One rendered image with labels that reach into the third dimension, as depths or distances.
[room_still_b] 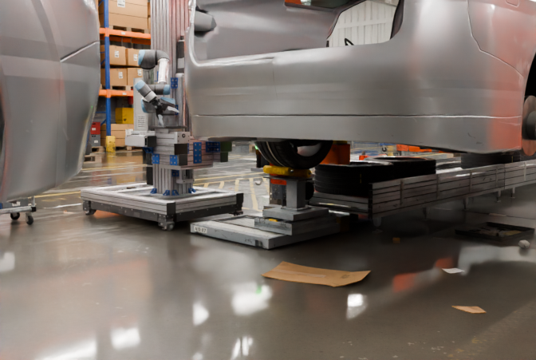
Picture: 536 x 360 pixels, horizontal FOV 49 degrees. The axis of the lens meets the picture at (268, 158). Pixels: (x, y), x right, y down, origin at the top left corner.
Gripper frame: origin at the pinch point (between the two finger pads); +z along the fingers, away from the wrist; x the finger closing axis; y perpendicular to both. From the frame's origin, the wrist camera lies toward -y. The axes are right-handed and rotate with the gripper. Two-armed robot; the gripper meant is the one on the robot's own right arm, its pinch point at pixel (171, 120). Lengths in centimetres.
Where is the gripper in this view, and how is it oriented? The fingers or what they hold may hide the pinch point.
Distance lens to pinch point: 424.0
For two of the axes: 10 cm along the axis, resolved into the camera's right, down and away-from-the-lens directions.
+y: -1.6, -0.1, 9.9
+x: -7.3, 6.8, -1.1
